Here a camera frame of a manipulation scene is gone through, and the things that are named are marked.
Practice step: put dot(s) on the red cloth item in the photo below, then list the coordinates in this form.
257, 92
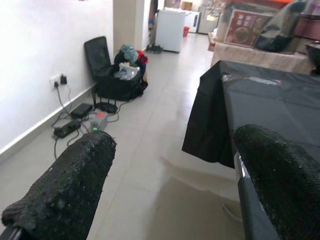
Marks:
142, 58

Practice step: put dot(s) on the black plastic bag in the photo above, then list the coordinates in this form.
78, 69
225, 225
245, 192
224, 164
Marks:
282, 30

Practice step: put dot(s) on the black cloth cover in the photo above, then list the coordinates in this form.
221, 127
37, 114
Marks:
250, 105

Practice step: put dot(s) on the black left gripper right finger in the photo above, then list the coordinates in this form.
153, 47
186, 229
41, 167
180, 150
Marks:
282, 180

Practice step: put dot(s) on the white plastic bag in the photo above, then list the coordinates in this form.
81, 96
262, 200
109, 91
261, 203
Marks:
126, 71

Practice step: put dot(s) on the black mop head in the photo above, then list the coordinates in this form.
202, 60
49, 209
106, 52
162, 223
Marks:
154, 48

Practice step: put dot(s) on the brown cardboard box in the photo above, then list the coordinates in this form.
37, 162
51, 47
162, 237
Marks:
186, 5

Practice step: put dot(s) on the tall white fridge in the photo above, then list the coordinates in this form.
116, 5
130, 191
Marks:
193, 21

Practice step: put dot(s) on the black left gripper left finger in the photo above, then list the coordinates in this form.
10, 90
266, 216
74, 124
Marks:
70, 187

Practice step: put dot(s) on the black power adapter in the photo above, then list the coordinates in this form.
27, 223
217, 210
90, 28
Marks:
81, 110

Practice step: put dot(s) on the open black suitcase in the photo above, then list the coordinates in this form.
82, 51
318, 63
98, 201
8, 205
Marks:
100, 55

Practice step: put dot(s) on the wall socket with black plugs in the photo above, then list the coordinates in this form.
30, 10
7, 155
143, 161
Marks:
58, 81

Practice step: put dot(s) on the white appliance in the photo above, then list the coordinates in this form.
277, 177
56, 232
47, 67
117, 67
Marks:
170, 30

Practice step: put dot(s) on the small red bin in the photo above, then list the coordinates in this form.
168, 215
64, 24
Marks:
186, 31

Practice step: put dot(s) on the black power strip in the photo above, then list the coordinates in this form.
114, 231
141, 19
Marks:
66, 128

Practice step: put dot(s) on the grey charger with red label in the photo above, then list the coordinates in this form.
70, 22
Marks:
98, 121

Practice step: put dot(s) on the beige cloth covered table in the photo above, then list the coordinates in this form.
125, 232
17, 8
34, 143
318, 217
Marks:
262, 58

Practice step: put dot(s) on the flat black router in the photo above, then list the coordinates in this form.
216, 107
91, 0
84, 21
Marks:
108, 107

